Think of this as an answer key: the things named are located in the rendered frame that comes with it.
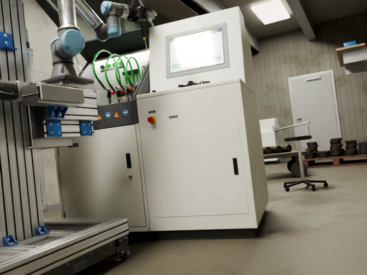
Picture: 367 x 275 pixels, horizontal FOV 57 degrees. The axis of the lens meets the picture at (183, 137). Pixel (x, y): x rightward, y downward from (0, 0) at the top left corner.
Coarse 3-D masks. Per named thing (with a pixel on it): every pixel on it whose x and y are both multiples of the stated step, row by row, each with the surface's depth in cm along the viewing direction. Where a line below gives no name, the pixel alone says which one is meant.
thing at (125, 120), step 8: (112, 104) 231; (120, 104) 229; (128, 104) 227; (104, 112) 233; (112, 112) 231; (120, 112) 229; (128, 112) 227; (96, 120) 235; (104, 120) 233; (112, 120) 231; (120, 120) 229; (128, 120) 227; (96, 128) 235; (104, 128) 235
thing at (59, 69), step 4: (52, 64) 185; (56, 64) 182; (60, 64) 182; (64, 64) 183; (68, 64) 184; (72, 64) 186; (56, 68) 182; (60, 68) 181; (64, 68) 182; (68, 68) 183; (72, 68) 185; (52, 72) 183; (56, 72) 181; (60, 72) 181; (64, 72) 182; (68, 72) 182; (72, 72) 183; (76, 72) 187; (52, 76) 182; (76, 76) 185
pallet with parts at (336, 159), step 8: (312, 144) 631; (336, 144) 590; (352, 144) 599; (360, 144) 551; (312, 152) 590; (320, 152) 580; (328, 152) 599; (336, 152) 567; (344, 152) 612; (352, 152) 556; (360, 152) 552; (304, 160) 586; (312, 160) 630; (336, 160) 561; (344, 160) 625; (352, 160) 613; (360, 160) 606
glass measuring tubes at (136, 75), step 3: (135, 69) 280; (123, 72) 284; (129, 72) 282; (135, 72) 280; (138, 72) 281; (129, 75) 283; (135, 75) 283; (138, 75) 283; (129, 78) 283; (135, 78) 283; (138, 78) 283; (132, 81) 284; (135, 81) 284; (138, 81) 281; (129, 84) 283; (129, 87) 283; (132, 93) 285; (126, 96) 286; (129, 96) 285; (129, 99) 285
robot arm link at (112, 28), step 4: (108, 16) 191; (112, 16) 190; (116, 16) 191; (108, 20) 191; (112, 20) 190; (116, 20) 191; (108, 24) 191; (112, 24) 190; (116, 24) 191; (104, 28) 195; (108, 28) 191; (112, 28) 190; (116, 28) 191; (120, 28) 194; (104, 32) 197; (108, 32) 192; (112, 32) 190; (116, 32) 191; (120, 32) 193; (108, 36) 199; (112, 36) 194; (116, 36) 195
